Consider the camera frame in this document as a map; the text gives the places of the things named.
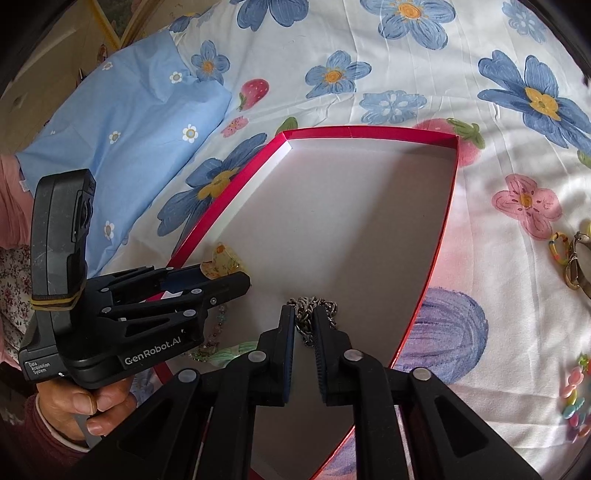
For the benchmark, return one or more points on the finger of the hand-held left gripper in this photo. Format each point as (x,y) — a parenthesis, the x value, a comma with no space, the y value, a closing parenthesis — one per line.
(221,288)
(184,275)

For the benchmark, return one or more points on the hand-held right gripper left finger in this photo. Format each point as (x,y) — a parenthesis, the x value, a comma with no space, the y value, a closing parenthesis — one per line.
(288,353)

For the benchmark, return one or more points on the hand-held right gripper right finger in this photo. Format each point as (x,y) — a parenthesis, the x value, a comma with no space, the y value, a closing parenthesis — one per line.
(321,357)

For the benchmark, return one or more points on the yellow butterfly hair clip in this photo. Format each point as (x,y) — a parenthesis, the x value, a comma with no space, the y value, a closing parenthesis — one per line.
(224,261)

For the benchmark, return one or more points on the red cardboard box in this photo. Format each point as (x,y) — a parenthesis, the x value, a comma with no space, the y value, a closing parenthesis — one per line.
(351,207)

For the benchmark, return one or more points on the person's left forearm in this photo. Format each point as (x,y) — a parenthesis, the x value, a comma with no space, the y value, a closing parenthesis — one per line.
(27,436)

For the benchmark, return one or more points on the person's left hand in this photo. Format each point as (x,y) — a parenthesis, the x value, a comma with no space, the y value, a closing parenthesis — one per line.
(78,410)

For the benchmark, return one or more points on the small-flowered cloth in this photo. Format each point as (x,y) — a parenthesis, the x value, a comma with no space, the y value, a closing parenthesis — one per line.
(11,286)

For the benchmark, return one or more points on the pink cloth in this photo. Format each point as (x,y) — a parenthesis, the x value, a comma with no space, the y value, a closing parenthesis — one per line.
(14,198)

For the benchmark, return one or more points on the blue flowered pillow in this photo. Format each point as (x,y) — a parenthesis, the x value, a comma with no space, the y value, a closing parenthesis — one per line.
(129,138)

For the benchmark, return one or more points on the yellow framed picture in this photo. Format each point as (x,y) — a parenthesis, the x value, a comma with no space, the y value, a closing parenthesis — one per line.
(108,23)

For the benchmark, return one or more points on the white floral bed sheet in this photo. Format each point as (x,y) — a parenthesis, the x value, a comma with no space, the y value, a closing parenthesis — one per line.
(415,83)

